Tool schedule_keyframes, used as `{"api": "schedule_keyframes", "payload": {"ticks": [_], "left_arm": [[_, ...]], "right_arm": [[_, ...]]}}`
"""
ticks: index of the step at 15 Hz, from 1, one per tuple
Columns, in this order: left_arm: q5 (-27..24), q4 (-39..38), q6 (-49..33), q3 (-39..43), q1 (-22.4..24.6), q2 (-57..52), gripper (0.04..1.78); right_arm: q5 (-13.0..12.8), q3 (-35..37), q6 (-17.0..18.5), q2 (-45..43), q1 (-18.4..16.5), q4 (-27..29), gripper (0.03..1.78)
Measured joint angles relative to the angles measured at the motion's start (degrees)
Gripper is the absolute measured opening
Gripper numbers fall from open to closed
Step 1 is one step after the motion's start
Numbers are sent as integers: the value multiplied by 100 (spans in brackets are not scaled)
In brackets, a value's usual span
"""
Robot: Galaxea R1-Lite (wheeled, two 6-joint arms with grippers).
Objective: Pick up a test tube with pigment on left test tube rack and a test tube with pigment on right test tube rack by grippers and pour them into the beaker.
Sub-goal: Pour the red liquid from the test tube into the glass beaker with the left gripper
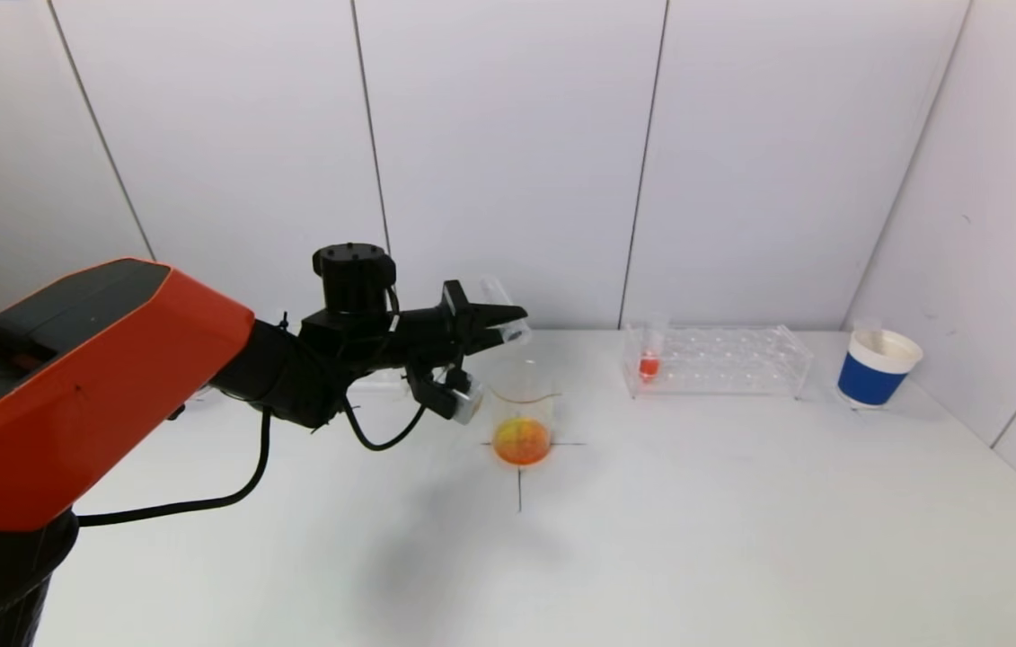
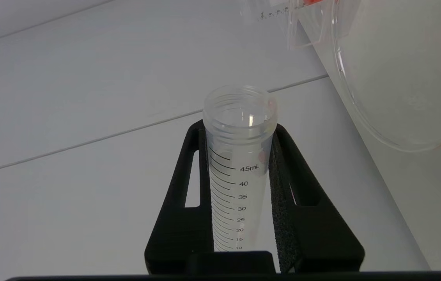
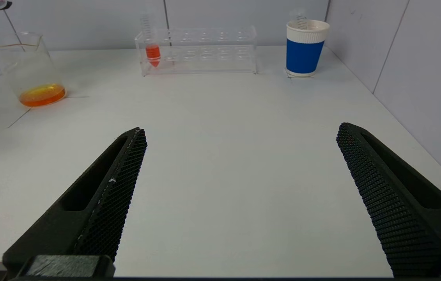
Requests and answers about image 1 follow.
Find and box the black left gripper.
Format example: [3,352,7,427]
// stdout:
[398,279,528,356]

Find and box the orange pigment test tube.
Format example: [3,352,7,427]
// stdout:
[480,274,534,348]
[638,311,670,386]

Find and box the yellow pigment test tube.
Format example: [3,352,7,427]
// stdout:
[850,316,884,355]

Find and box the clear glass beaker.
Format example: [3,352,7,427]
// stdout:
[487,359,561,468]

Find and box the clear acrylic test tube rack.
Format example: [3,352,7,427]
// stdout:
[619,324,814,402]
[351,367,415,393]

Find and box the blue white paper cup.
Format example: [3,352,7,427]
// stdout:
[835,328,925,412]

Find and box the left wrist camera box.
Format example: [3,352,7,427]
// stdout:
[406,361,484,426]

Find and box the black looped camera cable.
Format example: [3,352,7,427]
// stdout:
[342,395,429,453]

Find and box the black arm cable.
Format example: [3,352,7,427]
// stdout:
[75,406,273,528]

